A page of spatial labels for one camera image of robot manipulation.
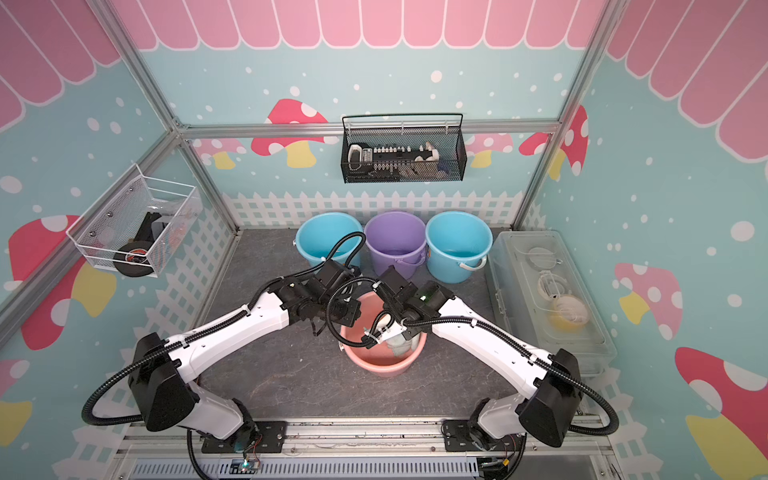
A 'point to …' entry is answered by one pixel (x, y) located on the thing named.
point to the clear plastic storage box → (546, 300)
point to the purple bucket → (395, 238)
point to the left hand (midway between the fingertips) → (356, 318)
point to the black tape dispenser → (131, 259)
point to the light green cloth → (400, 346)
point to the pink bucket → (379, 360)
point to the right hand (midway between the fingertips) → (402, 306)
